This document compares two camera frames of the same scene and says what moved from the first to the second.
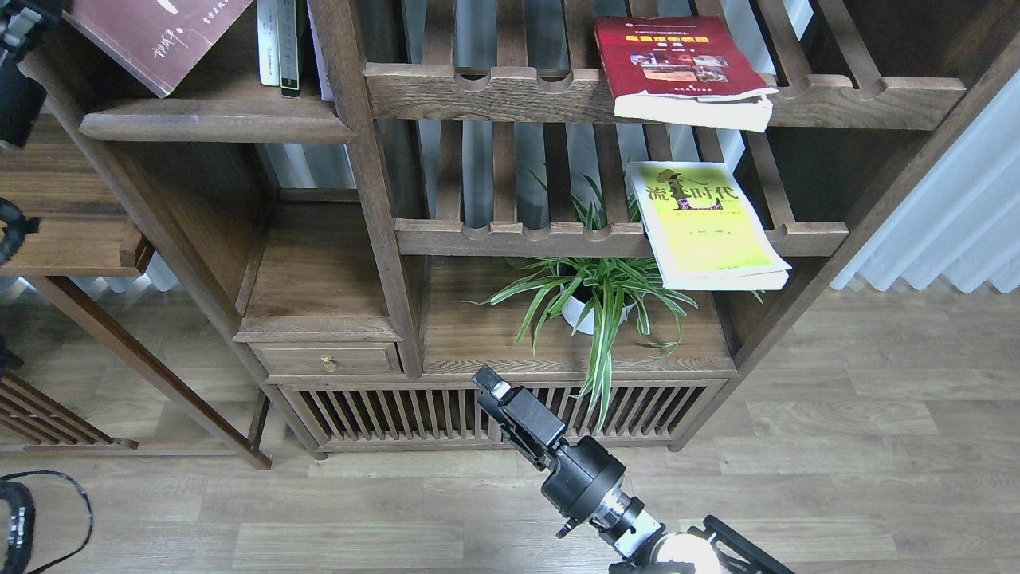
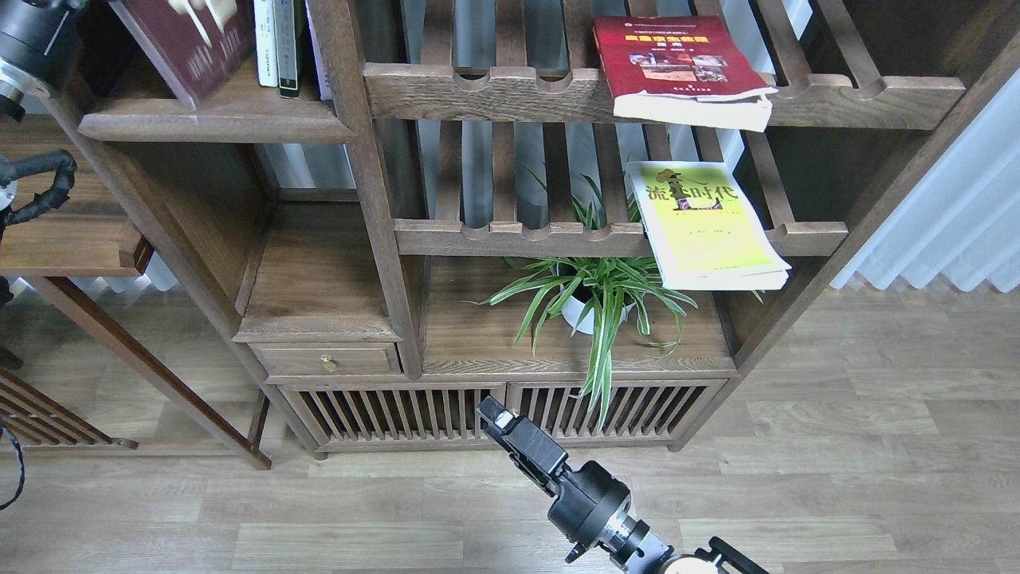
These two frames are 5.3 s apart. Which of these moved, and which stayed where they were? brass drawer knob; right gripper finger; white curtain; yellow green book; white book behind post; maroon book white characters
Moved: maroon book white characters; right gripper finger
Stayed: yellow green book; brass drawer knob; white book behind post; white curtain
